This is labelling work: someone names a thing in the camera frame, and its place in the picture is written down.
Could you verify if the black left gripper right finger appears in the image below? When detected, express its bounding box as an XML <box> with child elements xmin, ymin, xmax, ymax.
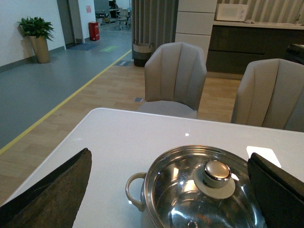
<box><xmin>247</xmin><ymin>152</ymin><xmax>304</xmax><ymax>228</ymax></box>

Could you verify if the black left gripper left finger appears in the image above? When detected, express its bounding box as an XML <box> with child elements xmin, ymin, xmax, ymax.
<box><xmin>0</xmin><ymin>148</ymin><xmax>92</xmax><ymax>228</ymax></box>

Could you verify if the glass pot lid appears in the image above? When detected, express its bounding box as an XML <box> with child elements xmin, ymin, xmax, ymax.
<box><xmin>141</xmin><ymin>145</ymin><xmax>266</xmax><ymax>228</ymax></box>

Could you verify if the beige electric cooking pot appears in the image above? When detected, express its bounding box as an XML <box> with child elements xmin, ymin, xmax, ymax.
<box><xmin>125</xmin><ymin>145</ymin><xmax>268</xmax><ymax>228</ymax></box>

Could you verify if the right beige upholstered chair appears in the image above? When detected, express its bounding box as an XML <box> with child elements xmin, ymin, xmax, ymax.
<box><xmin>231</xmin><ymin>58</ymin><xmax>304</xmax><ymax>132</ymax></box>

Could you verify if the beige upholstered chair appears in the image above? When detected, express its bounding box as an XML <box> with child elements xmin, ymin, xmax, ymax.
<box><xmin>231</xmin><ymin>58</ymin><xmax>304</xmax><ymax>132</ymax></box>
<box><xmin>138</xmin><ymin>42</ymin><xmax>207</xmax><ymax>119</ymax></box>

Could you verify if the black appliance box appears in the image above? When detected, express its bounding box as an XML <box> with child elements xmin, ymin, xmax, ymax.
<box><xmin>285</xmin><ymin>44</ymin><xmax>304</xmax><ymax>65</ymax></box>

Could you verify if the dark kitchen counter cabinet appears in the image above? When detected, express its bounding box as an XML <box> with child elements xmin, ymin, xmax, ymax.
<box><xmin>206</xmin><ymin>25</ymin><xmax>304</xmax><ymax>74</ymax></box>

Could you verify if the left beige upholstered chair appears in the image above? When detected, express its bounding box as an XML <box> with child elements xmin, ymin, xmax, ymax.
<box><xmin>138</xmin><ymin>42</ymin><xmax>207</xmax><ymax>119</ymax></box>

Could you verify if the green potted plant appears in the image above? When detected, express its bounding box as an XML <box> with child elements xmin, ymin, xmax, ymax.
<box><xmin>18</xmin><ymin>17</ymin><xmax>54</xmax><ymax>64</ymax></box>

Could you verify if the woven laundry basket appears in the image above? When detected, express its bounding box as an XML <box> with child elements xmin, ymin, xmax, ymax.
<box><xmin>133</xmin><ymin>39</ymin><xmax>154</xmax><ymax>67</ymax></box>

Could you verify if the red bin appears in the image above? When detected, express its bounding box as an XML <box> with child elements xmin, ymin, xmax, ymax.
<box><xmin>88</xmin><ymin>21</ymin><xmax>100</xmax><ymax>41</ymax></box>

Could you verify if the white microwave oven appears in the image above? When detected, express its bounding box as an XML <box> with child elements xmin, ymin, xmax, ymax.
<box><xmin>215</xmin><ymin>3</ymin><xmax>248</xmax><ymax>22</ymax></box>

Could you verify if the white tall cabinet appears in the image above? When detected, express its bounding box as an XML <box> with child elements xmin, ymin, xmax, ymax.
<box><xmin>175</xmin><ymin>0</ymin><xmax>217</xmax><ymax>59</ymax></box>

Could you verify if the grey curtain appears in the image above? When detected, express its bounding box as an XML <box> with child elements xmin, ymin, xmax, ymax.
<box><xmin>131</xmin><ymin>0</ymin><xmax>179</xmax><ymax>50</ymax></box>

